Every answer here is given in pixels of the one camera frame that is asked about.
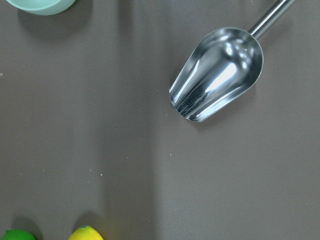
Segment mint green bowl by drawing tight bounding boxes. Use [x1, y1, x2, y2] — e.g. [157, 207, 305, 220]
[7, 0, 76, 16]

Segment yellow lemon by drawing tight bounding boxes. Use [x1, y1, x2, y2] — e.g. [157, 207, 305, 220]
[68, 225, 104, 240]

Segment metal ice scoop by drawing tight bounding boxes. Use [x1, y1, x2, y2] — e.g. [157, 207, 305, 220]
[169, 0, 294, 122]

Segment green lime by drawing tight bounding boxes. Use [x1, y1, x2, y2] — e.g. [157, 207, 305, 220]
[0, 229, 36, 240]

